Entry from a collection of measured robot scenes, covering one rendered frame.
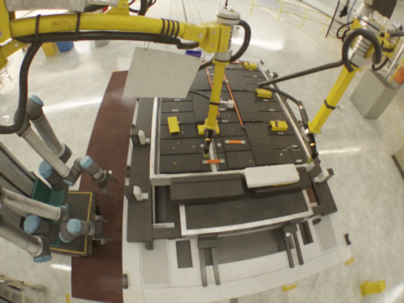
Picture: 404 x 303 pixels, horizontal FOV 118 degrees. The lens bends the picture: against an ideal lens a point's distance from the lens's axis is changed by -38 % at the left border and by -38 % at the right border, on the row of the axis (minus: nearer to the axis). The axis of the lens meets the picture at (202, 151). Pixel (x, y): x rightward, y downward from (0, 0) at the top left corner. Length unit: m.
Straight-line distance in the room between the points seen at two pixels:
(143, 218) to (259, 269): 0.83
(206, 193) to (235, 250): 0.49
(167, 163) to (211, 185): 0.36
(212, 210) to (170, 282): 0.52
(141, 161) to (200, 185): 0.57
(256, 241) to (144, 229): 0.77
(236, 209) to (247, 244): 0.32
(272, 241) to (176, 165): 0.88
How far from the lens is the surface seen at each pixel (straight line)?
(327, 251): 1.66
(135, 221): 1.33
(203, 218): 1.18
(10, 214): 2.02
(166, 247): 1.30
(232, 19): 0.88
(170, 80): 0.89
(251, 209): 1.26
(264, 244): 1.47
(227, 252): 1.39
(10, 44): 0.74
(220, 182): 1.16
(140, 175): 1.46
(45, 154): 1.38
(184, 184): 1.14
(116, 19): 0.68
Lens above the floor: 2.12
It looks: 54 degrees down
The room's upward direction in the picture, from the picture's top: 7 degrees clockwise
